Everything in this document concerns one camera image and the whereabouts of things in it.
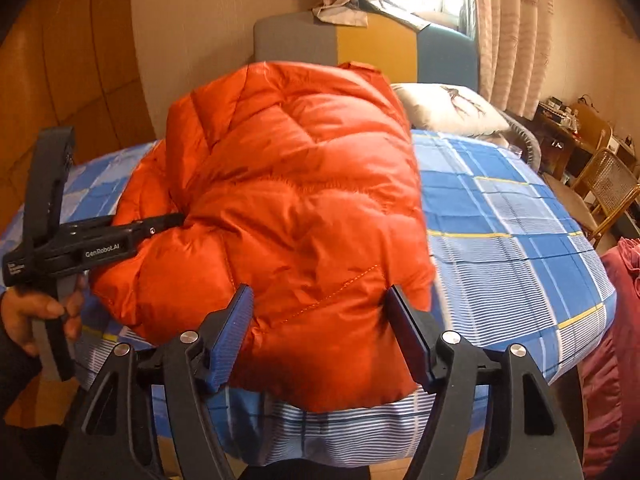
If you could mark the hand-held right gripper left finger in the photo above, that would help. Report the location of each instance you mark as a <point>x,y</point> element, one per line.
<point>230,340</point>

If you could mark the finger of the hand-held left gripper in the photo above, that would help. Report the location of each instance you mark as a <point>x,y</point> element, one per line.
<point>162,224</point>

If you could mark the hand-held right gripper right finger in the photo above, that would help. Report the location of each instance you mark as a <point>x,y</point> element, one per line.
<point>412,342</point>

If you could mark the orange down jacket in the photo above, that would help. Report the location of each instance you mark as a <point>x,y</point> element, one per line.
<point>300,200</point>

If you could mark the person's left forearm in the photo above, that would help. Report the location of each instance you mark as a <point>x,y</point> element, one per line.
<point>15,380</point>

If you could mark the person's left hand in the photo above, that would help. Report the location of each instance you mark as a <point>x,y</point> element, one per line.
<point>22,312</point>

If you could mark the bed with blue plaid sheet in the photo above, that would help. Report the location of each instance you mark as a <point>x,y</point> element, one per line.
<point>500,240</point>

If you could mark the wooden wardrobe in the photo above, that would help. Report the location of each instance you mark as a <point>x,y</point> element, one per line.
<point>75,60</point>

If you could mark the red fuzzy blanket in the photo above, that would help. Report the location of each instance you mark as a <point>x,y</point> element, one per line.
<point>615,360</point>

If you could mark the grey yellow blue headboard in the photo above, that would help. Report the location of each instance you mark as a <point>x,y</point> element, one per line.
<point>295,40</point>

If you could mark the white printed pillow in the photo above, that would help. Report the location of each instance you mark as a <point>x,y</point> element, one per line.
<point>450,105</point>

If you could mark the rattan wooden chair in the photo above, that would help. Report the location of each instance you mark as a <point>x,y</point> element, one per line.
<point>607,185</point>

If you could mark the wooden desk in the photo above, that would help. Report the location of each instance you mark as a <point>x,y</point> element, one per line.
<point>575,135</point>

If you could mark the desk clutter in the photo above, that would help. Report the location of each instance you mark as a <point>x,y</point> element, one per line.
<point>555,107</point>

